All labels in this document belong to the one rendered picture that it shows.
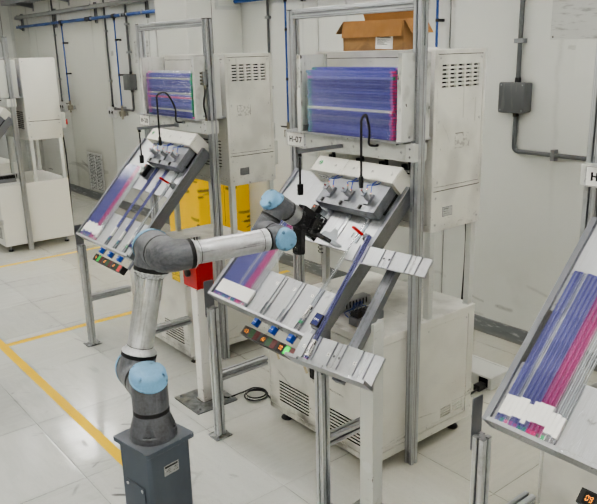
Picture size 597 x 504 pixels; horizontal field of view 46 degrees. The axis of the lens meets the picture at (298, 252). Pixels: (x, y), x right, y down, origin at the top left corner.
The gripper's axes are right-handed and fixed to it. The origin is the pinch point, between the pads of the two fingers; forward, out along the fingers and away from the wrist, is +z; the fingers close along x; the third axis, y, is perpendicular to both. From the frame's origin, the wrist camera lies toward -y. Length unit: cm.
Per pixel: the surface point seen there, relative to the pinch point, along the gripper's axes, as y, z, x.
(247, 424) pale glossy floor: -83, 61, 61
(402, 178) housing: 36.5, 13.0, -7.9
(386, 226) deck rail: 16.6, 14.2, -10.0
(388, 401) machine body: -43, 60, -10
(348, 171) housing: 34.3, 9.6, 18.1
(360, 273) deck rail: -4.3, 12.2, -10.0
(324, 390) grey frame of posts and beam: -49, 17, -14
